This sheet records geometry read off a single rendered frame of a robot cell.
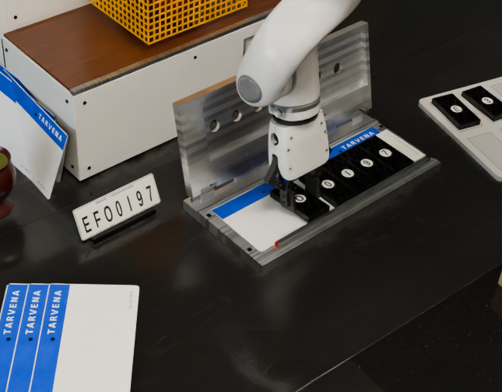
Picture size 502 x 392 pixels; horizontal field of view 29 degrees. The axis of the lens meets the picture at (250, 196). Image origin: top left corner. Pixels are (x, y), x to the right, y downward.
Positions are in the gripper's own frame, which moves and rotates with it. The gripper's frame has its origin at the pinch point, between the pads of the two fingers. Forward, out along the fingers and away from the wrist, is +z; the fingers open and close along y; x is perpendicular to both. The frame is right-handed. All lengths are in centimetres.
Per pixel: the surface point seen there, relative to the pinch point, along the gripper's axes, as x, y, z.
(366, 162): 0.7, 16.9, 1.5
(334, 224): -6.6, 1.3, 4.1
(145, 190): 17.0, -20.1, -2.9
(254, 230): 0.5, -10.2, 2.8
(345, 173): 0.6, 11.6, 1.5
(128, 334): -11.9, -43.7, -2.3
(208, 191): 10.9, -11.2, -1.0
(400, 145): 0.6, 25.9, 1.8
